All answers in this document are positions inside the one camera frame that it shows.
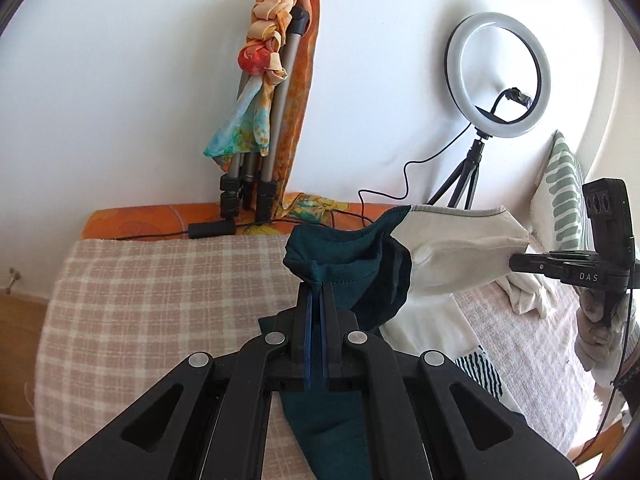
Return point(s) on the silver folded tripod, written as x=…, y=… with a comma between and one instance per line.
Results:
x=280, y=125

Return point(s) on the person's right hand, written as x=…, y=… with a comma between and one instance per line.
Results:
x=590, y=345

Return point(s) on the green striped cushion cover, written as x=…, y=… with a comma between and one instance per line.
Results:
x=562, y=195

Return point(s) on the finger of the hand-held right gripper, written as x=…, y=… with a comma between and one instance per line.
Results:
x=530, y=263

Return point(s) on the colourful knotted scarf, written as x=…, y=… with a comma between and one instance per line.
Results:
x=240, y=125

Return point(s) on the beige and teal printed t-shirt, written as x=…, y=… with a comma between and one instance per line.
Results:
x=450, y=260

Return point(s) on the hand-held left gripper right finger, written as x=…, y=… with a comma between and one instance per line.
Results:
x=325, y=335

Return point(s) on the pink checkered blanket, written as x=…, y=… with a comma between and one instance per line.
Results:
x=150, y=310

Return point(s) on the orange patterned cloth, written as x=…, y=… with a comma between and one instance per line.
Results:
x=300, y=110

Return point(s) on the black small tripod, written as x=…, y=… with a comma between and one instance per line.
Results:
x=470, y=170

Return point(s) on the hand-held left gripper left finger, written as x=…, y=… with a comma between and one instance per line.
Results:
x=309, y=335

